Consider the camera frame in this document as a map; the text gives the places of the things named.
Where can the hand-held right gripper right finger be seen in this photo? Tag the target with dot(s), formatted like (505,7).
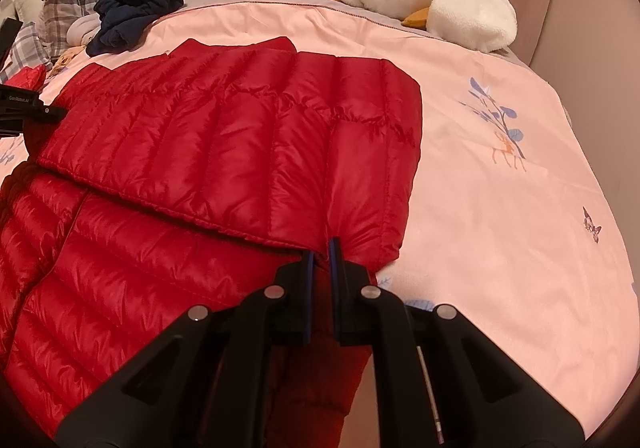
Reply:
(336,278)

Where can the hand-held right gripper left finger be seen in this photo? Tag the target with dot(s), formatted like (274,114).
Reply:
(307,288)

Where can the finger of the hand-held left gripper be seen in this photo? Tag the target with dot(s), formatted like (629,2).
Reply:
(50,113)

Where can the red puffer jacket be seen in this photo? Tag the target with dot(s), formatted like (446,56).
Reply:
(200,153)

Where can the folded pink puffer jacket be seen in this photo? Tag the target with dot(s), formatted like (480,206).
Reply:
(27,77)

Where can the small yellow plush doll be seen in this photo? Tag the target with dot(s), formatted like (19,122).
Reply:
(67,59)

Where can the light grey garment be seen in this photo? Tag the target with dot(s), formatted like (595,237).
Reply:
(82,30)

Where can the navy blue garment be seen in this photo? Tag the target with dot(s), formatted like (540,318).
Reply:
(135,10)

